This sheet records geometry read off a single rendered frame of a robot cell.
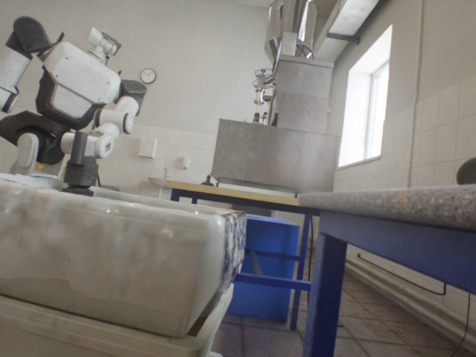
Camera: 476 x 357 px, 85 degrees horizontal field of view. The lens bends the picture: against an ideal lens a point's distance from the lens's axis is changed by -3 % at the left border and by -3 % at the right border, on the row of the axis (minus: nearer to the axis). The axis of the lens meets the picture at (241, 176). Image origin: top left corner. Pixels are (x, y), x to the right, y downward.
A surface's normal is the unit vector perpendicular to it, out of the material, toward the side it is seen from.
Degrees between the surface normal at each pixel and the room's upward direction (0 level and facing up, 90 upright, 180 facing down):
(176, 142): 90
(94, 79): 105
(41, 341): 96
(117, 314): 96
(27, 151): 90
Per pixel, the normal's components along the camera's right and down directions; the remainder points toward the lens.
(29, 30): 0.57, 0.29
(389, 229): -0.99, -0.14
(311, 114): 0.03, -0.07
